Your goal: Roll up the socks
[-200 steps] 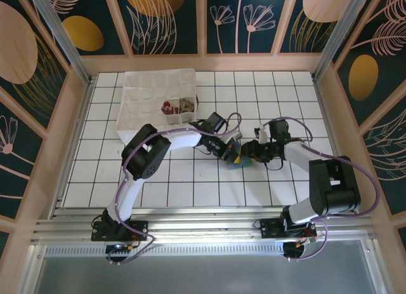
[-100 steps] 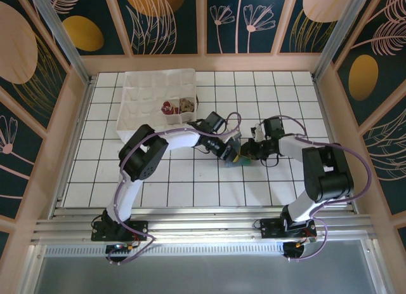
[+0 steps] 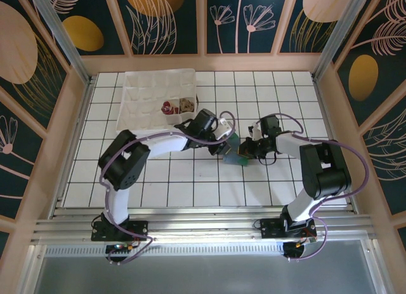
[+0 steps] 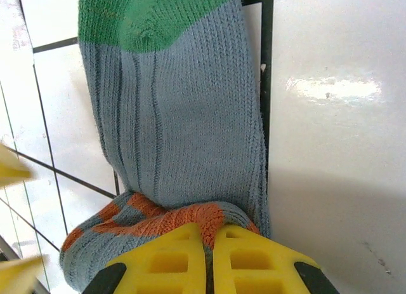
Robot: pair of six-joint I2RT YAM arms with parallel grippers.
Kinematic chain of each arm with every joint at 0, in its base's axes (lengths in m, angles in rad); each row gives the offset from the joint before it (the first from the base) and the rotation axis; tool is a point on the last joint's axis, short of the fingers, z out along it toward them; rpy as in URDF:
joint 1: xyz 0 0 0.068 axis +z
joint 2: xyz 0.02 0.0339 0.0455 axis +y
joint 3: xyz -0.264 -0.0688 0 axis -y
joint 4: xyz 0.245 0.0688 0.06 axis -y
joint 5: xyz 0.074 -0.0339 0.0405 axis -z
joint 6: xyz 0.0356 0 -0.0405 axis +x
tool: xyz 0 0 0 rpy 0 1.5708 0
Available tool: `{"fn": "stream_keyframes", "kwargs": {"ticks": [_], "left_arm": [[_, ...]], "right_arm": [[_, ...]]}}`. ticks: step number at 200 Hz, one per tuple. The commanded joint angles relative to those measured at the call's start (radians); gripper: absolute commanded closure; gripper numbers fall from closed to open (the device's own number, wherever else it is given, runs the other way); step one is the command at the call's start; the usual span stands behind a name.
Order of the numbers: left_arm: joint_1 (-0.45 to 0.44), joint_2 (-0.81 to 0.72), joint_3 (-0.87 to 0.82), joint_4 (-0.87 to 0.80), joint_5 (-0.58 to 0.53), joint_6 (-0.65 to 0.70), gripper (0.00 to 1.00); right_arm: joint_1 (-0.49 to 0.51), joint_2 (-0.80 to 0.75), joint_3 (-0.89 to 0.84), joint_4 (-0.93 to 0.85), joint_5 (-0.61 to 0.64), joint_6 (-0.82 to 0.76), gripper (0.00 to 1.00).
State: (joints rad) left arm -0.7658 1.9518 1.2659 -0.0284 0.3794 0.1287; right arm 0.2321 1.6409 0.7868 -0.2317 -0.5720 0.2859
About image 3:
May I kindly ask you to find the grey sock with green toe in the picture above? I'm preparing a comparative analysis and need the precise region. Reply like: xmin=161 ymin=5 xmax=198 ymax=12
xmin=221 ymin=132 xmax=250 ymax=166

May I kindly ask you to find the brown argyle sock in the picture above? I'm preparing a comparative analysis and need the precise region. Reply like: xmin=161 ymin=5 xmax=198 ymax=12
xmin=179 ymin=98 xmax=196 ymax=113

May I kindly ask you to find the beige sock with maroon toe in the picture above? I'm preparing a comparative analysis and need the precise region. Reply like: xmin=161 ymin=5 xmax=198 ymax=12
xmin=161 ymin=100 xmax=179 ymax=116

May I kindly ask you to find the white divided organizer box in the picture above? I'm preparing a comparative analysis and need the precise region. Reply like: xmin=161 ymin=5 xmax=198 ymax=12
xmin=115 ymin=68 xmax=197 ymax=138

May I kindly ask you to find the perforated metal strip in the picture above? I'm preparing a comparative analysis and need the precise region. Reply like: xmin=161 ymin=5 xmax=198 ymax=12
xmin=44 ymin=245 xmax=286 ymax=257

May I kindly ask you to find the black electronics box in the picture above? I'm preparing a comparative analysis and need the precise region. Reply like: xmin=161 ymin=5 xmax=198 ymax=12
xmin=105 ymin=242 xmax=140 ymax=255
xmin=283 ymin=236 xmax=318 ymax=260

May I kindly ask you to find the grey metal panel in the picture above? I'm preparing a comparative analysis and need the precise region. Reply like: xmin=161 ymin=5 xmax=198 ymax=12
xmin=31 ymin=239 xmax=381 ymax=294

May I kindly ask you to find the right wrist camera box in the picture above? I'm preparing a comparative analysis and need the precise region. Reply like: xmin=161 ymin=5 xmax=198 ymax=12
xmin=247 ymin=124 xmax=263 ymax=139

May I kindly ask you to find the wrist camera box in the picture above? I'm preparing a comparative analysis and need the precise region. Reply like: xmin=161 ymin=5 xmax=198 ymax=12
xmin=215 ymin=117 xmax=233 ymax=140
xmin=247 ymin=124 xmax=263 ymax=139

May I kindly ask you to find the black cable loop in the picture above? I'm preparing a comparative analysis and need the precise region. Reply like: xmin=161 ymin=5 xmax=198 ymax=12
xmin=258 ymin=150 xmax=276 ymax=165

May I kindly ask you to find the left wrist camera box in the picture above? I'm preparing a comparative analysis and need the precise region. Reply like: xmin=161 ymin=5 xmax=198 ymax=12
xmin=215 ymin=117 xmax=233 ymax=140

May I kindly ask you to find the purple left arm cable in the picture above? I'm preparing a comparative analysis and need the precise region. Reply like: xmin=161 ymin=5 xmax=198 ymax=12
xmin=100 ymin=110 xmax=237 ymax=265

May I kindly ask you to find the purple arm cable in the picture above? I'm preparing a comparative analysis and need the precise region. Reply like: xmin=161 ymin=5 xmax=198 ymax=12
xmin=100 ymin=110 xmax=237 ymax=265
xmin=258 ymin=112 xmax=369 ymax=262

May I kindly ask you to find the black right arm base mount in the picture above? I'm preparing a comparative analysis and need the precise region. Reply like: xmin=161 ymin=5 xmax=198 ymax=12
xmin=259 ymin=217 xmax=318 ymax=241

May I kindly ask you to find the aluminium frame rail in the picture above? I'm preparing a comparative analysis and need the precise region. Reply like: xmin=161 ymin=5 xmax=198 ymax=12
xmin=31 ymin=206 xmax=377 ymax=244

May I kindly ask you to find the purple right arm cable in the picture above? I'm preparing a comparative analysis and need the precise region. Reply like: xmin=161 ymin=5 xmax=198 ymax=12
xmin=258 ymin=112 xmax=369 ymax=262

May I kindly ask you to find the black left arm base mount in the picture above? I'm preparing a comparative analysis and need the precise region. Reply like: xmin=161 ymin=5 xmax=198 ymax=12
xmin=91 ymin=219 xmax=149 ymax=243

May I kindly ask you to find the aluminium corner post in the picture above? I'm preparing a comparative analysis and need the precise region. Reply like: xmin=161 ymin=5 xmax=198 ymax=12
xmin=312 ymin=0 xmax=378 ymax=81
xmin=27 ymin=0 xmax=93 ymax=85

